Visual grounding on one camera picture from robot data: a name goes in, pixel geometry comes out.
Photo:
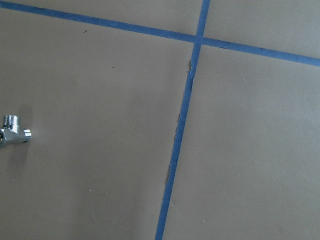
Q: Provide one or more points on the chrome metal valve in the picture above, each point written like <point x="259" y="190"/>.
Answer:
<point x="11" y="132"/>

